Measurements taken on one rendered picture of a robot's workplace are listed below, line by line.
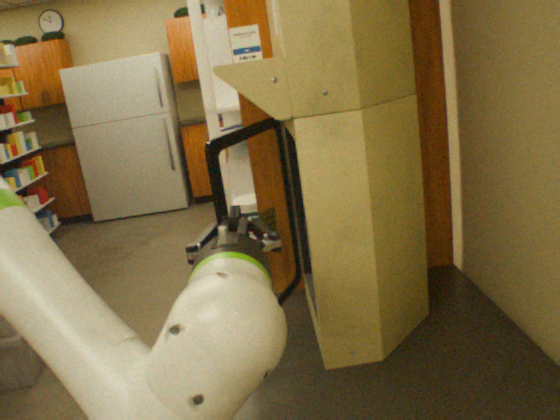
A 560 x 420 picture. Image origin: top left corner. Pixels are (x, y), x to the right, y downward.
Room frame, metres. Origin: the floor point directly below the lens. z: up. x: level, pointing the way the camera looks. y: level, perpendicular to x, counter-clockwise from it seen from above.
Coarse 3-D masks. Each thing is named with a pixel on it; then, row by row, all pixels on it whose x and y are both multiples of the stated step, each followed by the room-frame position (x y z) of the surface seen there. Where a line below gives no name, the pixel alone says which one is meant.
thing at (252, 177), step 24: (240, 144) 0.95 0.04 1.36; (264, 144) 1.03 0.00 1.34; (240, 168) 0.93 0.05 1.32; (264, 168) 1.02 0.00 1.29; (240, 192) 0.92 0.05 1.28; (264, 192) 1.01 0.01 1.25; (264, 216) 0.99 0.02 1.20; (288, 216) 1.09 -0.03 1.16; (288, 240) 1.08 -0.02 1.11; (288, 264) 1.06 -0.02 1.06
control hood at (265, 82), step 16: (240, 64) 0.81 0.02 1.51; (256, 64) 0.81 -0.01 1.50; (272, 64) 0.81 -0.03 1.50; (224, 80) 0.81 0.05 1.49; (240, 80) 0.81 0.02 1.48; (256, 80) 0.81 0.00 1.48; (272, 80) 0.81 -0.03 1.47; (288, 80) 0.81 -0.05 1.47; (256, 96) 0.81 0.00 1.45; (272, 96) 0.81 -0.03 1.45; (288, 96) 0.81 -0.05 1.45; (272, 112) 0.81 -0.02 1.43; (288, 112) 0.81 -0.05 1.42
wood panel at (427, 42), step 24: (240, 0) 1.18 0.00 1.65; (264, 0) 1.18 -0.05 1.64; (432, 0) 1.18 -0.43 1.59; (240, 24) 1.18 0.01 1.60; (264, 24) 1.18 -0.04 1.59; (432, 24) 1.18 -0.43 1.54; (264, 48) 1.18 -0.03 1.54; (432, 48) 1.18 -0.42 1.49; (432, 72) 1.18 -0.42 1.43; (240, 96) 1.18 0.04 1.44; (432, 96) 1.18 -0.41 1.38; (432, 120) 1.18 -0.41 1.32; (432, 144) 1.18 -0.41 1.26; (432, 168) 1.18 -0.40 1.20; (432, 192) 1.18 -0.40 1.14; (432, 216) 1.18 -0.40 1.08; (432, 240) 1.18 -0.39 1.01; (432, 264) 1.18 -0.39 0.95
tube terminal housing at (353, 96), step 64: (320, 0) 0.81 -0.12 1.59; (384, 0) 0.89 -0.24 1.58; (320, 64) 0.81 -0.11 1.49; (384, 64) 0.87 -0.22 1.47; (320, 128) 0.81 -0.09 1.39; (384, 128) 0.86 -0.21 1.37; (320, 192) 0.81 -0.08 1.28; (384, 192) 0.84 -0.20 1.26; (320, 256) 0.81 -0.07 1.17; (384, 256) 0.83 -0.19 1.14; (320, 320) 0.81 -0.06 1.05; (384, 320) 0.82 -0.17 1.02
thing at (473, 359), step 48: (432, 288) 1.07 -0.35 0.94; (288, 336) 0.95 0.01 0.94; (432, 336) 0.86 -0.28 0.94; (480, 336) 0.83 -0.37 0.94; (288, 384) 0.78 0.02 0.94; (336, 384) 0.76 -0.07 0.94; (384, 384) 0.74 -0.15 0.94; (432, 384) 0.71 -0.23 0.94; (480, 384) 0.69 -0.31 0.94; (528, 384) 0.67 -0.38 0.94
